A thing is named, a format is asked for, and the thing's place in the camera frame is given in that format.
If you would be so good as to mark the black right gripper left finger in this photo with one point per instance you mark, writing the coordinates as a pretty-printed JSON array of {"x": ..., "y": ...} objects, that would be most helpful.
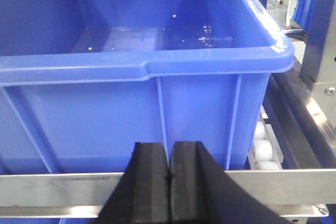
[{"x": 141, "y": 195}]

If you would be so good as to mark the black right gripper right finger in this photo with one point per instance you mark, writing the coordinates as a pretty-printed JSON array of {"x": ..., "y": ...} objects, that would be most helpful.
[{"x": 201, "y": 192}]

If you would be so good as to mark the perforated steel shelf upright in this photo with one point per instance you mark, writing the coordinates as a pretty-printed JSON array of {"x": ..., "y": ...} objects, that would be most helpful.
[{"x": 318, "y": 67}]

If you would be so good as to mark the blue bin upper right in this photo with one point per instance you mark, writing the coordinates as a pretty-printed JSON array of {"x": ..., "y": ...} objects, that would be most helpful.
[{"x": 83, "y": 80}]

